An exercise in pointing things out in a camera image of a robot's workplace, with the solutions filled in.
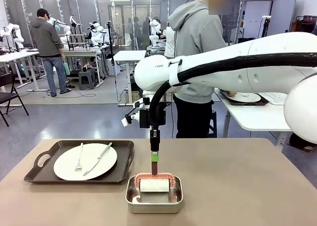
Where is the pink lint roller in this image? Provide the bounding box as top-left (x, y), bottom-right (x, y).
top-left (134, 160), bottom-right (174, 193)

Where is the teal striped bag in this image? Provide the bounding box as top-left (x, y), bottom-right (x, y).
top-left (62, 61), bottom-right (72, 76)

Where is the man in dark hoodie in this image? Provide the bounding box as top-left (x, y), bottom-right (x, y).
top-left (29, 8), bottom-right (72, 98)

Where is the person in dark clothing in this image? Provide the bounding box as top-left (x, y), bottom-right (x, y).
top-left (288, 131), bottom-right (317, 153)

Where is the wooden shelf black frame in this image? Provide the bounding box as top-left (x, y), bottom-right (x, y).
top-left (64, 32), bottom-right (92, 51)

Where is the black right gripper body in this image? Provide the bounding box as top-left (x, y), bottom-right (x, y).
top-left (139, 102), bottom-right (167, 129)

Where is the person in grey hoodie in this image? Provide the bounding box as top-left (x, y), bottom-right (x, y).
top-left (164, 0), bottom-right (233, 139)

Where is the black folding chair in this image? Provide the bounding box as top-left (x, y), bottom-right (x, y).
top-left (0, 73), bottom-right (30, 127)

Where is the person in white shirt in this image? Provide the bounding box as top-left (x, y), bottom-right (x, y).
top-left (163, 22), bottom-right (177, 58)

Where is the grey door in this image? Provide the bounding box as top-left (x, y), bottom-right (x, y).
top-left (268, 0), bottom-right (297, 37)

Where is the black tripod stand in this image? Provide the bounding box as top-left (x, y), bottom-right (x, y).
top-left (106, 20), bottom-right (117, 77)

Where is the white round dinner plate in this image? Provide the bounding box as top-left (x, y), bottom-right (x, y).
top-left (229, 92), bottom-right (262, 103)
top-left (53, 143), bottom-right (118, 181)

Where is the cardboard box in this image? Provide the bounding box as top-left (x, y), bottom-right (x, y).
top-left (124, 90), bottom-right (140, 105)

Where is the grey plastic step stool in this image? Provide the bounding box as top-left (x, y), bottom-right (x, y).
top-left (78, 69), bottom-right (97, 91)

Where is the long white lab table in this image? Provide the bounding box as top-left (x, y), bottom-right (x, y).
top-left (0, 50), bottom-right (48, 92)

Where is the black light stand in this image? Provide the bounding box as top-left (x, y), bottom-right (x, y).
top-left (257, 15), bottom-right (272, 38)

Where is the white side table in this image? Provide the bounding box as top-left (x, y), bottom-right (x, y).
top-left (214, 88), bottom-right (294, 152)

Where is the clothes rack with red garment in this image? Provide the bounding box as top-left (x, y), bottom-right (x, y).
top-left (290, 14), bottom-right (317, 36)

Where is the silver metal table knife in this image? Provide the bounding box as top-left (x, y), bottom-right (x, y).
top-left (83, 142), bottom-right (113, 176)

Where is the black stool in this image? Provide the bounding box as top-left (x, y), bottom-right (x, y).
top-left (208, 109), bottom-right (218, 138)

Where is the square stainless steel tray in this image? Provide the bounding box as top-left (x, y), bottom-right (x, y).
top-left (125, 175), bottom-right (184, 214)

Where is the brown plastic serving tray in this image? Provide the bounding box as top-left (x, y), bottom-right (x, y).
top-left (24, 139), bottom-right (136, 185)
top-left (219, 90), bottom-right (270, 106)

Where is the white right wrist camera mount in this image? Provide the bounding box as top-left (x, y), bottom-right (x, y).
top-left (121, 97), bottom-right (152, 127)

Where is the silver metal fork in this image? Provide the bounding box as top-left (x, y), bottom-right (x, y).
top-left (73, 143), bottom-right (84, 172)

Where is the black sleeved right arm cable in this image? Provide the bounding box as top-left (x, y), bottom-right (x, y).
top-left (148, 52), bottom-right (317, 129)

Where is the white standing desk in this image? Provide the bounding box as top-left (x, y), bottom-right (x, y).
top-left (112, 50), bottom-right (147, 107)

